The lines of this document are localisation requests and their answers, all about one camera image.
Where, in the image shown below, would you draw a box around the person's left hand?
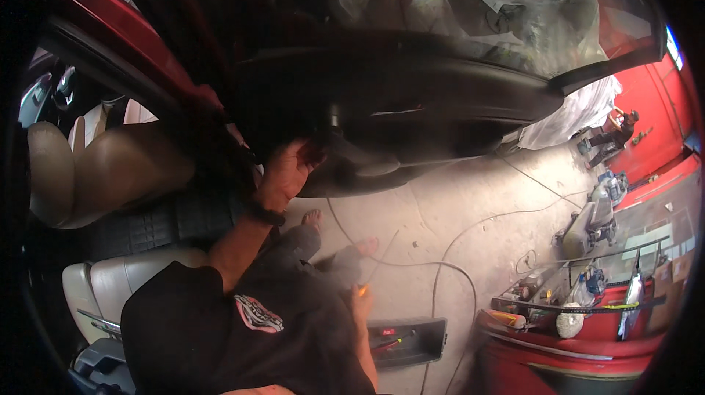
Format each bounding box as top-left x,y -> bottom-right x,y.
256,139 -> 329,214

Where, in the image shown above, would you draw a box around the person's right hand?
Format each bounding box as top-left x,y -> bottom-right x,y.
349,283 -> 376,332

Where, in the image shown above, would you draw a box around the black car door panel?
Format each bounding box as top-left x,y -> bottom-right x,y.
231,41 -> 566,199

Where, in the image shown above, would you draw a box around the black plastic tool tray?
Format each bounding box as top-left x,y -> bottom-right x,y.
366,316 -> 448,370

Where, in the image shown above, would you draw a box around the person's legs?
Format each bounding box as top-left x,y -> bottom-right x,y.
263,208 -> 381,292

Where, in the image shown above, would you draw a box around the person's body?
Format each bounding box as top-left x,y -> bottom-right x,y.
120,259 -> 382,395

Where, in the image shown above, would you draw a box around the black wrist band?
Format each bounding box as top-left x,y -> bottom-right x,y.
245,198 -> 287,227

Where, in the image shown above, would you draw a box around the white polishing pad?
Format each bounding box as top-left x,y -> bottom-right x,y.
555,303 -> 585,340

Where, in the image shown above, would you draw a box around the red tool cart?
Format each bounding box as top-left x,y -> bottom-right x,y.
475,234 -> 672,395

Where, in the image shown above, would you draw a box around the black rubber floor mat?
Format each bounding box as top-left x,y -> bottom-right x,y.
83,188 -> 246,261

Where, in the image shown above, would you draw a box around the grey workshop machine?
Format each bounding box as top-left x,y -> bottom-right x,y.
553,171 -> 630,260

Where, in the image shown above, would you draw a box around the beige car seat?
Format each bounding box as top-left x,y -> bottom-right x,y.
62,246 -> 211,345

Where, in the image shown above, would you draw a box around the grey seat base trim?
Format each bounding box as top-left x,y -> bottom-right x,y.
67,338 -> 136,395

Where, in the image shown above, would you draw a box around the white plastic cover sheet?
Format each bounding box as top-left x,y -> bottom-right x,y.
517,75 -> 623,151

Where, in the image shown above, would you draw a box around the tan car seat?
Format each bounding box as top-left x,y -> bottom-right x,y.
26,120 -> 196,231

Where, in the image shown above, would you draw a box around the red car body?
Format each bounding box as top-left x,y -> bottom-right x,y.
58,0 -> 224,112

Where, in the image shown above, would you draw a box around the car dashboard with steering wheel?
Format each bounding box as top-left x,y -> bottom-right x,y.
18,64 -> 79,128

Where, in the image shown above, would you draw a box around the red handled screwdriver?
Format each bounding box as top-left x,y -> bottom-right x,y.
372,330 -> 417,353

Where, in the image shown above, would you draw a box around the grey floor cable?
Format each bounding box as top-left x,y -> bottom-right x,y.
326,197 -> 479,395

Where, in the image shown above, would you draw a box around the thin floor cable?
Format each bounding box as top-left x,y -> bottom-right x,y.
432,155 -> 591,308

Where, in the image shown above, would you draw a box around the car door frame with plastic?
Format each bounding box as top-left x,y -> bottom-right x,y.
410,0 -> 668,97

